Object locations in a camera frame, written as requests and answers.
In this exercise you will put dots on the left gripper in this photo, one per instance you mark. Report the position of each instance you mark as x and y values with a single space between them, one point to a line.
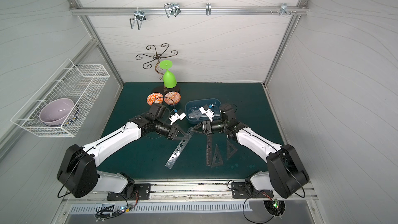
173 130

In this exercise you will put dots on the metal hook middle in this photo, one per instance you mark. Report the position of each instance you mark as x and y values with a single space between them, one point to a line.
172 9

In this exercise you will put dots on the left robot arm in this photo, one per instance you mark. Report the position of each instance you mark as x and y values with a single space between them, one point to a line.
78 171

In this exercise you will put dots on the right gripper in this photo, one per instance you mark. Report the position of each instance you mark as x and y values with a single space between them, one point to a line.
208 127

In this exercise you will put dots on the metal hook right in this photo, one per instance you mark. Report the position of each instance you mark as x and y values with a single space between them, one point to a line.
283 11

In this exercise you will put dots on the clear stencil ruler narrow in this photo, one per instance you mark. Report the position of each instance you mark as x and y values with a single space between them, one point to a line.
208 149

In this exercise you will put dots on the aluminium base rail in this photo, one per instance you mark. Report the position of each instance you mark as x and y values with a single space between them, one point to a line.
186 190

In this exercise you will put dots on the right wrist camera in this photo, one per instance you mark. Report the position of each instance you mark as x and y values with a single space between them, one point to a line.
208 111

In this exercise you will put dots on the orange patterned bowl right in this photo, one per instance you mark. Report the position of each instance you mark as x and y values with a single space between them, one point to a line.
172 98

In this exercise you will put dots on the blue plastic storage box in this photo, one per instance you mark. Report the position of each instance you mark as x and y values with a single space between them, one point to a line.
195 110

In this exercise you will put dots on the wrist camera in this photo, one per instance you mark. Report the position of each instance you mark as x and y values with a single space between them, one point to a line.
208 111
176 115

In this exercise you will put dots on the metal hook small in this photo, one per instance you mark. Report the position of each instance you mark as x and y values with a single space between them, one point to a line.
208 9

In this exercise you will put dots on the white cable duct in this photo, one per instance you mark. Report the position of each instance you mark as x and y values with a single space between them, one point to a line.
165 207

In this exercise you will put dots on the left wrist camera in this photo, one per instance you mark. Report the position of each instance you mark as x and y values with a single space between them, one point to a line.
176 115

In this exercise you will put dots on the green table mat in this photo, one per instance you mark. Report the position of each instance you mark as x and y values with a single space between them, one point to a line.
146 158

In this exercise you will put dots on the small clear triangle ruler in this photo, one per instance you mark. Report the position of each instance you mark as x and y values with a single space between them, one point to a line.
231 150

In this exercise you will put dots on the metal hook left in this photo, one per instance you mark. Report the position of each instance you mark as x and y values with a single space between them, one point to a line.
137 20

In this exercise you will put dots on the tall clear triangle ruler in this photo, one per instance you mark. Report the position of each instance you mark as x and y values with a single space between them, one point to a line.
217 158

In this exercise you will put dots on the white wire basket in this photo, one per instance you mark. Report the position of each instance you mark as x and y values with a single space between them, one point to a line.
81 83

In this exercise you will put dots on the green plastic goblet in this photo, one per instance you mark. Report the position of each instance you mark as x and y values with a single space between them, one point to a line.
169 78

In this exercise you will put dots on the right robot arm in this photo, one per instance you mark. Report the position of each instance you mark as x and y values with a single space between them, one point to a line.
285 171

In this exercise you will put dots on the clear stencil ruler wide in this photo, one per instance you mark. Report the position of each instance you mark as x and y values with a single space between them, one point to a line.
179 149

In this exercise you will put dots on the orange patterned bowl left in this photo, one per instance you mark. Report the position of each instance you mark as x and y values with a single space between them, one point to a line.
155 98

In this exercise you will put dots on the purple bowl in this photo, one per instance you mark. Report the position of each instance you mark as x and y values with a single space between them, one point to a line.
55 112

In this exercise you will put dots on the aluminium top rail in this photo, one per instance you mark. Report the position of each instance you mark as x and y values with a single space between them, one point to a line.
185 11

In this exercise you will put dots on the orange patterned bowl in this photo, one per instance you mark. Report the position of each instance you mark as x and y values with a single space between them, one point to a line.
155 98
172 98

